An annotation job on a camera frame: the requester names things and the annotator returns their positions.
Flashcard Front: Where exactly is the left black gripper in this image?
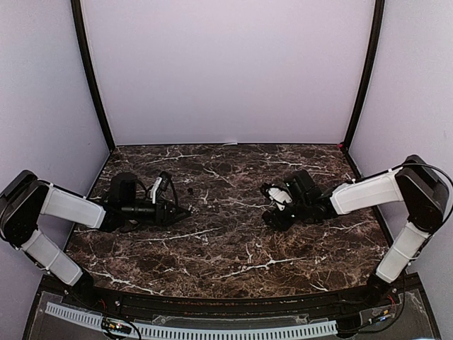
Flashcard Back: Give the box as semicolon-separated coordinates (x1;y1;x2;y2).
122;197;190;227

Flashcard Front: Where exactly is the right black frame post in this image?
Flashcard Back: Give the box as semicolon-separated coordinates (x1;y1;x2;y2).
341;0;385;153

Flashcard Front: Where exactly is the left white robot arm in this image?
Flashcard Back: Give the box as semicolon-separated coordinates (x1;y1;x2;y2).
1;170;191;309

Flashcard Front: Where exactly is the green circuit board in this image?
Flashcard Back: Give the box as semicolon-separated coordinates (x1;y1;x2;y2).
101;317;132;334

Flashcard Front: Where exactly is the black front rail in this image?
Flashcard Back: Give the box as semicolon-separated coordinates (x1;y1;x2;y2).
38;274;422;319

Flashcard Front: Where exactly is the black frame post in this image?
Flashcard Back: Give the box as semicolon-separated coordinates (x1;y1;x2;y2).
70;0;116;152
341;0;385;153

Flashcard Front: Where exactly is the grey slotted cable duct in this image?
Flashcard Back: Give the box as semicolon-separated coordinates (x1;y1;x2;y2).
45;302;338;339

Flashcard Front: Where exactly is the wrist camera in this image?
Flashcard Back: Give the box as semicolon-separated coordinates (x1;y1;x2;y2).
260;183;293;211
149;171;171;204

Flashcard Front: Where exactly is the left black frame post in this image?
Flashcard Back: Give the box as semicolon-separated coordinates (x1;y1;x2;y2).
70;0;116;152

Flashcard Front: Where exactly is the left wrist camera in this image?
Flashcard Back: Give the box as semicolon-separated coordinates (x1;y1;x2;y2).
149;171;171;204

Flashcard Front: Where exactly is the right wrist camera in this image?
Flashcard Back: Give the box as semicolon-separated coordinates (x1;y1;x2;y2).
260;183;293;211

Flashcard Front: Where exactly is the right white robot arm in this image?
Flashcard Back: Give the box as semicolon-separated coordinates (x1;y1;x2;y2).
260;154;452;307

